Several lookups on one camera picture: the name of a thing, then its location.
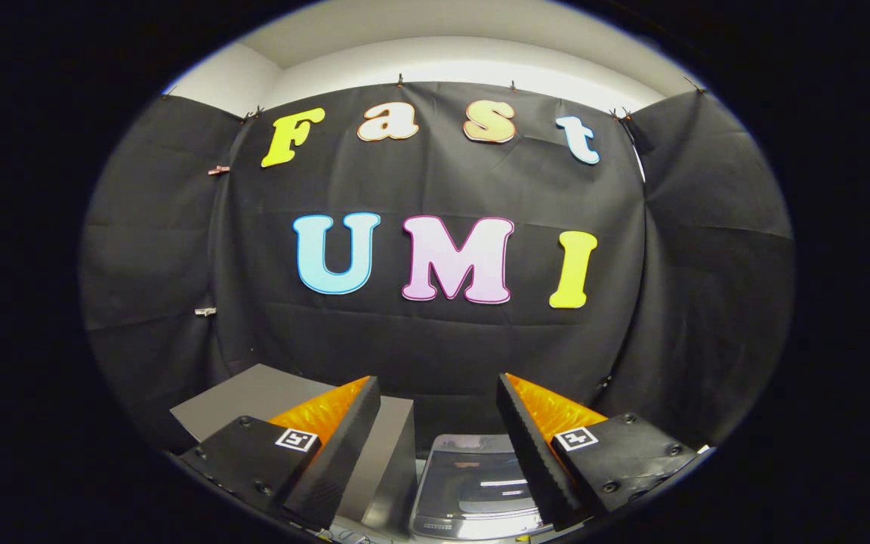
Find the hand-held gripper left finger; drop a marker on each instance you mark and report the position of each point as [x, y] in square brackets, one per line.
[340, 453]

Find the pink clip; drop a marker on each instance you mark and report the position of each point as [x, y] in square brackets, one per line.
[217, 170]

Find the black backdrop cloth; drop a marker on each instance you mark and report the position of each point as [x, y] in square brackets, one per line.
[435, 181]

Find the silver clip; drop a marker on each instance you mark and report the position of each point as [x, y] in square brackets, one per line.
[205, 310]

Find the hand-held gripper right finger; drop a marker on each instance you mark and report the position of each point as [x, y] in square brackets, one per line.
[537, 453]

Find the grey washing machine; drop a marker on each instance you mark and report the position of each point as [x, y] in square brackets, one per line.
[435, 529]

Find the grey box cabinet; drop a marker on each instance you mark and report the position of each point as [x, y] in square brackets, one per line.
[390, 453]

